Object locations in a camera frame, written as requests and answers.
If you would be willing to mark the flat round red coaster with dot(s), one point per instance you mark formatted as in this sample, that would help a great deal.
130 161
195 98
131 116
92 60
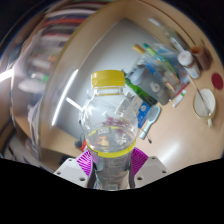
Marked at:
217 81

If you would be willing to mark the clear bottle with yellow cap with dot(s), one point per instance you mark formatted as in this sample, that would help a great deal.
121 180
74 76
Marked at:
108 133

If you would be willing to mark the small white tube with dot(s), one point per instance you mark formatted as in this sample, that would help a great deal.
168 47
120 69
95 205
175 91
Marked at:
179 99

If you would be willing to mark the thin stirring spoon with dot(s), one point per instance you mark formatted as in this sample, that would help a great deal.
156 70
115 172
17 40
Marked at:
200 95

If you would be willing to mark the light blue hairbrush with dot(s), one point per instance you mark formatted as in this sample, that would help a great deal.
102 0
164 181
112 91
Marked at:
151 116

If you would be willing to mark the grey shaker bottle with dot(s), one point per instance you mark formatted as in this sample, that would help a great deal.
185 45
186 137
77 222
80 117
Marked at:
154 88

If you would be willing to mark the jar with white lid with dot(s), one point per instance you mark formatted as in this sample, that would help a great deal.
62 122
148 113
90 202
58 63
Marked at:
189 65

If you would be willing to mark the white LED desk lamp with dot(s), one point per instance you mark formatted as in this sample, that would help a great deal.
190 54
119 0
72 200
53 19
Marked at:
65 96

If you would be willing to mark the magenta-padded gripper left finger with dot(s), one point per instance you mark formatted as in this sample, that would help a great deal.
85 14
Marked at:
71 170

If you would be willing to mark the pink pen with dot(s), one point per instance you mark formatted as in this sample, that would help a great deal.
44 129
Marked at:
180 90

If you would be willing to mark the white mug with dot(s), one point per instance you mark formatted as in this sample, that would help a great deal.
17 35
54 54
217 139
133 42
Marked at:
209 100

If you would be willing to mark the blue and white carton box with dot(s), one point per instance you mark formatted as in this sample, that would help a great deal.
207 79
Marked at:
144 111

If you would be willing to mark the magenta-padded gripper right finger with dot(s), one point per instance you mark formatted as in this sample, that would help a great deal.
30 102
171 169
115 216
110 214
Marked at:
151 168

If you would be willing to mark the clear bottle with tan stopper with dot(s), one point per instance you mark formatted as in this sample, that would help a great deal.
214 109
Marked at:
150 58

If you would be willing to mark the brown mug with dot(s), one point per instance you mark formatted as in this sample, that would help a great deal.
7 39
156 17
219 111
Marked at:
200 56

